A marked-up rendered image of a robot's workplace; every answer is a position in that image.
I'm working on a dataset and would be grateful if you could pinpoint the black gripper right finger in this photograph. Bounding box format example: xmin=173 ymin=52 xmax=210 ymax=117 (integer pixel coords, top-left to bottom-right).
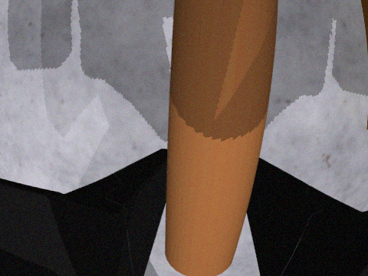
xmin=246 ymin=157 xmax=368 ymax=276

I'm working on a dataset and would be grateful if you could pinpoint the orange-brown rounded cylinder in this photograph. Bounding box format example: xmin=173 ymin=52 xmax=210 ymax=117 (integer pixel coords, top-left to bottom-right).
xmin=165 ymin=0 xmax=278 ymax=276

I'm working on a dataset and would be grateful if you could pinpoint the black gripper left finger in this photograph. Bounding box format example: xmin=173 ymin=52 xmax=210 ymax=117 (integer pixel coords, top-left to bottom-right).
xmin=0 ymin=149 xmax=168 ymax=276

